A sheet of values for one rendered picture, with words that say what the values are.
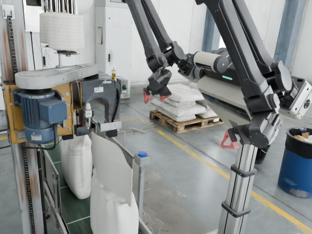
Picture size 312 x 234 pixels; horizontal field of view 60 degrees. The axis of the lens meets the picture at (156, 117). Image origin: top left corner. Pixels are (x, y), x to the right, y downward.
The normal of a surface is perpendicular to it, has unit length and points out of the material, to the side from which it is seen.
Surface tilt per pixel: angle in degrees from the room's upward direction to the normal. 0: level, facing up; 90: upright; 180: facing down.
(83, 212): 0
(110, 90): 90
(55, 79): 90
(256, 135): 108
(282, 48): 90
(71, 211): 0
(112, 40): 90
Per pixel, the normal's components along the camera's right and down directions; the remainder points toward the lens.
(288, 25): -0.84, 0.13
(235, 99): -0.51, -0.65
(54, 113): 0.84, 0.23
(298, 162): -0.65, 0.26
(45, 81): 0.70, 0.28
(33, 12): 0.54, 0.32
